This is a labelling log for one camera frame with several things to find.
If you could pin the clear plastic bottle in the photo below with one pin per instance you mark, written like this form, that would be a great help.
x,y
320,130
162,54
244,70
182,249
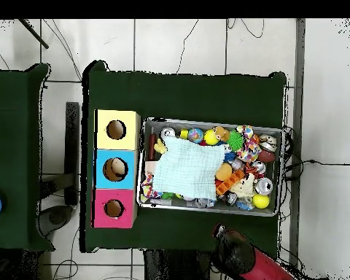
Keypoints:
x,y
244,205

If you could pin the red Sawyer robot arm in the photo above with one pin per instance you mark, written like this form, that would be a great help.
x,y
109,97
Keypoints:
x,y
268,268

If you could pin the wooden three-hole box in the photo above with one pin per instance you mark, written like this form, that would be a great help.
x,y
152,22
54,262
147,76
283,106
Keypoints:
x,y
125,180

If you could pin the metal mesh bin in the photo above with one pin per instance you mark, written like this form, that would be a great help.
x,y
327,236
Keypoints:
x,y
154,124

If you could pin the orange plastic block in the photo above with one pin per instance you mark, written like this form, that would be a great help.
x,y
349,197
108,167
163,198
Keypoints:
x,y
229,182

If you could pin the plain yellow ball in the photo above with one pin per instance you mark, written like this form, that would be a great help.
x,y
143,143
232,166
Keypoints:
x,y
210,137
261,201

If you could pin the silver drink can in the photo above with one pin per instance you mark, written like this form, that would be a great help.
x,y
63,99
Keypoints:
x,y
264,186
167,132

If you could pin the mint waffle cloth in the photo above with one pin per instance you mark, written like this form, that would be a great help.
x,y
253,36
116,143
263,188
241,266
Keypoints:
x,y
189,169

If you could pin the polka-dot colourful cloth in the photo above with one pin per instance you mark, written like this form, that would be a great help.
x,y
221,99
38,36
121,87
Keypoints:
x,y
249,145

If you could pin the green spiky ball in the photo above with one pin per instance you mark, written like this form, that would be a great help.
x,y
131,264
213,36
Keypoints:
x,y
235,140

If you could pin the brown teddy bear plush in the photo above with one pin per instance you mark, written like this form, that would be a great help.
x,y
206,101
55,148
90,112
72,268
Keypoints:
x,y
223,134

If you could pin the globe print ball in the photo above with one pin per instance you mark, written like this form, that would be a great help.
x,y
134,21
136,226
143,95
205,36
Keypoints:
x,y
195,135

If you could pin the dark green tablecloth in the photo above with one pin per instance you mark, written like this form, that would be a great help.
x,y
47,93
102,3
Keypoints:
x,y
192,96

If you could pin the grey rounded base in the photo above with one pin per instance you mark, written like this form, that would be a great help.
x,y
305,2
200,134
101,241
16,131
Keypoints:
x,y
57,217

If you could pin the black upright stand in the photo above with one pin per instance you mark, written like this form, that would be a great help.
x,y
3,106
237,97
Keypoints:
x,y
72,151

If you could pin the black rod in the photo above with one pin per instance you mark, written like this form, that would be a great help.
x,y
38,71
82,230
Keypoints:
x,y
35,35

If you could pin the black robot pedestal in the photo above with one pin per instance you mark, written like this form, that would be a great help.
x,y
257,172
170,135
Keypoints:
x,y
175,265

